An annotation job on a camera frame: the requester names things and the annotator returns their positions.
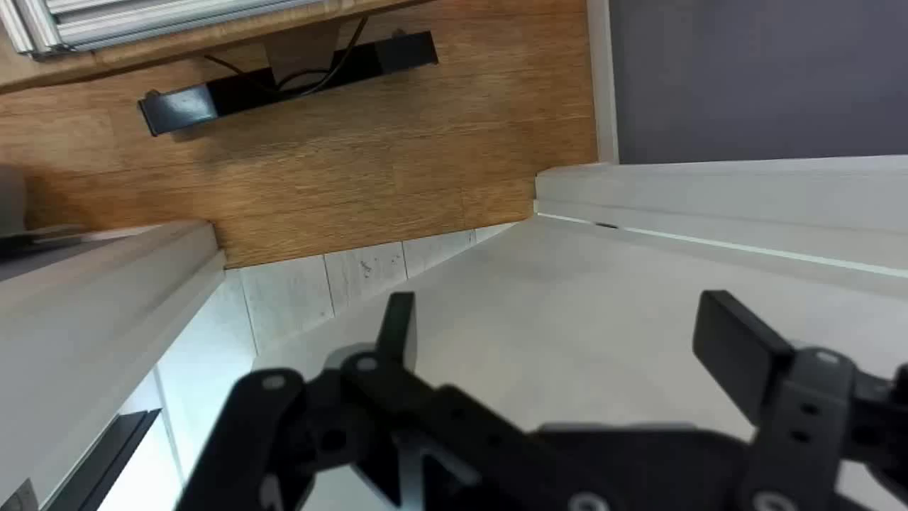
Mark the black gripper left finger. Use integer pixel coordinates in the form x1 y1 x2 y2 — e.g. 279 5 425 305
177 291 533 511

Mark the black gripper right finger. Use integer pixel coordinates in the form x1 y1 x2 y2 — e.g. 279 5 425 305
692 291 908 511

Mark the black cable on floor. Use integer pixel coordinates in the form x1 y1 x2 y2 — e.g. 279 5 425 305
202 15 372 98

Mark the aluminium extrusion frame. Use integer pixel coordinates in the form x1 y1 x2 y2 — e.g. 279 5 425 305
0 0 317 56

